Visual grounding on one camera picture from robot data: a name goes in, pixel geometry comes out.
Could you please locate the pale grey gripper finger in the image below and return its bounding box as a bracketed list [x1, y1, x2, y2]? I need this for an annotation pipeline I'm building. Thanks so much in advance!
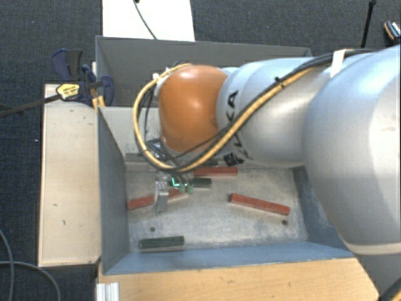
[152, 181, 170, 216]

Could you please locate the red-brown flat block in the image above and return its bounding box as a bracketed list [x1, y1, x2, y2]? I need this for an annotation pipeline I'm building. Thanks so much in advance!
[227, 193, 291, 217]
[127, 189, 190, 211]
[193, 166, 239, 177]

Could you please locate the dark green flat block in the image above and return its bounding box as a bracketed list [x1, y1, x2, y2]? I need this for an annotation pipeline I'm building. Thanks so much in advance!
[138, 235, 186, 251]
[191, 177, 212, 189]

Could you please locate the grey metal bin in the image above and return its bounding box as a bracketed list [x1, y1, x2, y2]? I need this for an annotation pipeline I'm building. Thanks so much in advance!
[95, 35, 355, 276]

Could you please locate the pale wood flat board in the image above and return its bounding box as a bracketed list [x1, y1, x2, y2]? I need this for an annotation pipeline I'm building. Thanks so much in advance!
[38, 83, 102, 267]

